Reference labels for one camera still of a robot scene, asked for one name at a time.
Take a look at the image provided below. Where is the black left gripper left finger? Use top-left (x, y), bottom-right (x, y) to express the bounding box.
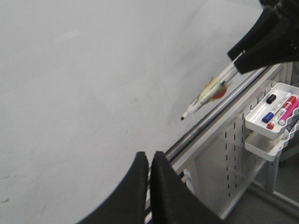
top-left (80, 152), bottom-right (149, 224)

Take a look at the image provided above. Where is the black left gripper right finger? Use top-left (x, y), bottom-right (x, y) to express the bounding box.
top-left (150, 151), bottom-right (222, 224)

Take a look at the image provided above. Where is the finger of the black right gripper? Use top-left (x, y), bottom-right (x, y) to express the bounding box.
top-left (228, 8), bottom-right (278, 61)
top-left (234, 17), bottom-right (299, 74)

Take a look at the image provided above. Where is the large whiteboard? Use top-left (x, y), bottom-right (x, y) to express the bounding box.
top-left (0, 0), bottom-right (262, 224)

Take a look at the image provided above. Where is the black marker cap in tray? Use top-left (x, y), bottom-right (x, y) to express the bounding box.
top-left (266, 94), bottom-right (277, 104)

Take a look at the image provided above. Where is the red marker in tray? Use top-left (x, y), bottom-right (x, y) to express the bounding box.
top-left (267, 96), bottom-right (297, 130)

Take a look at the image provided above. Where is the white upper marker tray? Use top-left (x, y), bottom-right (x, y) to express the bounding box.
top-left (245, 83), bottom-right (299, 139)

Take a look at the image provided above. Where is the blue capped marker in tray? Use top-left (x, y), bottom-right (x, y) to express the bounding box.
top-left (262, 91), bottom-right (293, 123)

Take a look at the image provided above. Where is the pink marker in tray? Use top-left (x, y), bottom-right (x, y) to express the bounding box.
top-left (278, 100), bottom-right (299, 126)

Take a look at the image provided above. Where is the red round magnet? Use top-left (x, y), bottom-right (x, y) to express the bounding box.
top-left (213, 87), bottom-right (227, 100)

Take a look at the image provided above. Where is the white lower tray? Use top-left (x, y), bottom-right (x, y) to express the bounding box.
top-left (244, 125), bottom-right (299, 162)

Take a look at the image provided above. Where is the white metal stand frame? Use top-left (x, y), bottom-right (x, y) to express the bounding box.
top-left (166, 63), bottom-right (299, 219)

